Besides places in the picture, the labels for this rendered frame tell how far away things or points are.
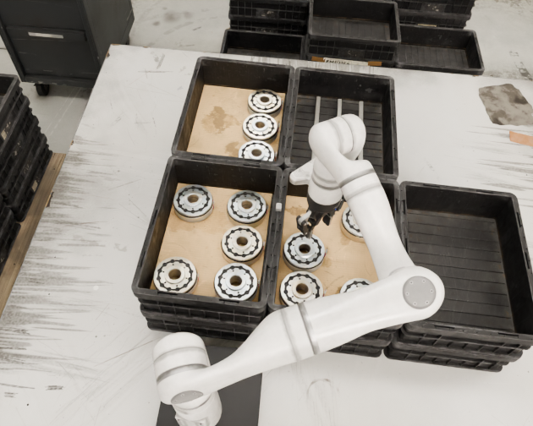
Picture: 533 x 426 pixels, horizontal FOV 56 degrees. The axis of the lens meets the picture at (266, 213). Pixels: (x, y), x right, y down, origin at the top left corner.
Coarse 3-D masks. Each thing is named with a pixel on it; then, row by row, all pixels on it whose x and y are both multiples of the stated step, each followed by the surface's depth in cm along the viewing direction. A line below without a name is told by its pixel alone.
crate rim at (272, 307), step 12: (288, 168) 131; (384, 180) 130; (396, 192) 128; (396, 204) 128; (396, 216) 124; (396, 228) 122; (276, 240) 118; (276, 252) 117; (276, 264) 115; (276, 276) 113
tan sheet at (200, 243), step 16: (176, 192) 138; (224, 192) 138; (256, 192) 139; (224, 208) 135; (176, 224) 132; (192, 224) 132; (208, 224) 132; (224, 224) 132; (176, 240) 129; (192, 240) 129; (208, 240) 129; (160, 256) 126; (176, 256) 126; (192, 256) 127; (208, 256) 127; (208, 272) 124; (256, 272) 125; (208, 288) 122
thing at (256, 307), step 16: (176, 160) 132; (192, 160) 131; (208, 160) 131; (160, 192) 125; (160, 208) 123; (272, 208) 124; (272, 224) 123; (272, 240) 118; (144, 256) 116; (144, 288) 110; (192, 304) 111; (208, 304) 110; (224, 304) 109; (240, 304) 109; (256, 304) 109
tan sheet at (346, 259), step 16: (288, 208) 136; (304, 208) 136; (288, 224) 133; (320, 224) 134; (336, 224) 134; (336, 240) 131; (352, 240) 131; (336, 256) 128; (352, 256) 128; (368, 256) 129; (288, 272) 125; (320, 272) 125; (336, 272) 126; (352, 272) 126; (368, 272) 126; (336, 288) 123
